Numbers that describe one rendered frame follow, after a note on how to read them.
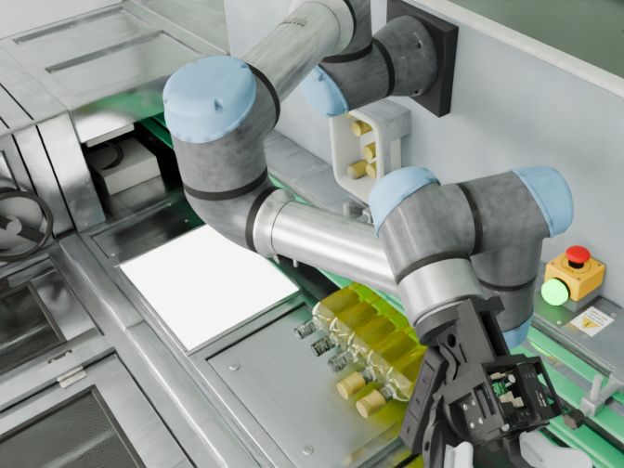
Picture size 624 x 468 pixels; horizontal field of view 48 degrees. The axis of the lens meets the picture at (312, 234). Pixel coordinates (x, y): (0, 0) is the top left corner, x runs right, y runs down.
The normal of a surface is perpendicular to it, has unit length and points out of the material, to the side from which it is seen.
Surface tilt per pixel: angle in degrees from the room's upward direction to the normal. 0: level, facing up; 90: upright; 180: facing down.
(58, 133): 90
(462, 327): 25
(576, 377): 90
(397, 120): 90
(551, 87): 0
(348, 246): 49
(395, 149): 90
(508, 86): 0
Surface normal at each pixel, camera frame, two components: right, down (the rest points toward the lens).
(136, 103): 0.59, 0.45
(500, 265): -0.32, 0.61
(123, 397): -0.09, -0.79
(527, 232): 0.25, 0.58
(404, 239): -0.64, -0.19
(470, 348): -0.86, 0.00
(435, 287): -0.29, -0.37
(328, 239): -0.45, -0.18
